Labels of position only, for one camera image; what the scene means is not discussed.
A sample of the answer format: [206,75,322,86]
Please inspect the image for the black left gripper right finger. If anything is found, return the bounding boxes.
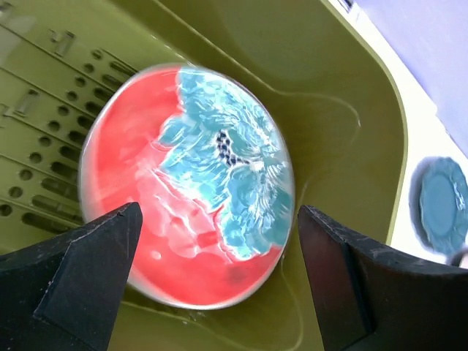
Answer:
[298,205,467,350]

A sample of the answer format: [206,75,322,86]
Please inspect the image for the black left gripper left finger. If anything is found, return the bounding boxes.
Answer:
[1,203,143,350]

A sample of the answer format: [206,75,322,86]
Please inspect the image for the teal scalloped plate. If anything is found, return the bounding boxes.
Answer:
[408,156,467,257]

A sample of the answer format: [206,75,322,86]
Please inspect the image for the red plate with teal flower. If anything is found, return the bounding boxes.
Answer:
[79,63,295,310]

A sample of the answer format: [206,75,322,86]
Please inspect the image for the green plastic bin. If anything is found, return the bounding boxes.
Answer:
[1,1,407,350]

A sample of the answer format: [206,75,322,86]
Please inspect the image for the left black table label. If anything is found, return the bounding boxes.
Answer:
[338,0,355,12]

